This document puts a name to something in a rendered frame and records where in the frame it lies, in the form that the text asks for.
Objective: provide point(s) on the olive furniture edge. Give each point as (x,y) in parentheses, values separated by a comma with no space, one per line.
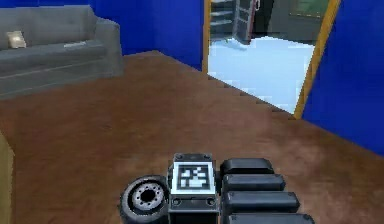
(5,180)

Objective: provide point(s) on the beige pouch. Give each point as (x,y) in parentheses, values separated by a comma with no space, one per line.
(16,39)

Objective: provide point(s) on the grey sofa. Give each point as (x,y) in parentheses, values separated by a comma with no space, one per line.
(56,60)

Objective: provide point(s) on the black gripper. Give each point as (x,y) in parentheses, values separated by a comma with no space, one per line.
(144,200)

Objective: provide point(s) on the green framed picture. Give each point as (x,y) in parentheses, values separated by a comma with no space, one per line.
(308,7)

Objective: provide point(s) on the grey shelf unit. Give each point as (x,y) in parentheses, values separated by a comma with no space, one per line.
(233,20)

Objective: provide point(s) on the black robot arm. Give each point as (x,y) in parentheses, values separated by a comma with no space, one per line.
(233,196)

